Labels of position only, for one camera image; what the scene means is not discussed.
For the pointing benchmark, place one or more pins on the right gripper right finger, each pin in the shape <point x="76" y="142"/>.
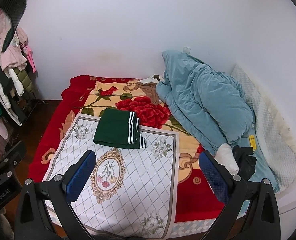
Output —
<point x="262" y="219"/>

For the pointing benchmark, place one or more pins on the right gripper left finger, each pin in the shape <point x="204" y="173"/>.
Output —
<point x="32" y="218"/>

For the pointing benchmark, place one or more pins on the green white varsity jacket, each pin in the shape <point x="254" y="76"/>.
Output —
<point x="120" y="129"/>

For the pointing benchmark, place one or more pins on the clothes rack with garments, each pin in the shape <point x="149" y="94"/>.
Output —
<point x="17" y="93"/>

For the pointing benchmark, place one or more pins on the black garment on bed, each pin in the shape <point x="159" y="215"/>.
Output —
<point x="245" y="160"/>

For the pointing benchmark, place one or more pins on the white fleece cloth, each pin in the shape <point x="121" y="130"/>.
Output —
<point x="224" y="156"/>

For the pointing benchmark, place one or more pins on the white textured headboard cushion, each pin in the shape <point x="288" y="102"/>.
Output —
<point x="272" y="132"/>

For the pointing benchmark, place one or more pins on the yellow tag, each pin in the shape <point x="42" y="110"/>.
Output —
<point x="252" y="142"/>

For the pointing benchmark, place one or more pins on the white diamond pattern mat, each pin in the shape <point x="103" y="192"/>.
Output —
<point x="130" y="192"/>

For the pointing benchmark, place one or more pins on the red floral blanket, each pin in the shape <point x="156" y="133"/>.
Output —
<point x="92" y="95"/>

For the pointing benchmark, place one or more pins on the light blue quilt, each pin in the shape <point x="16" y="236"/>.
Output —
<point x="209" y="105"/>

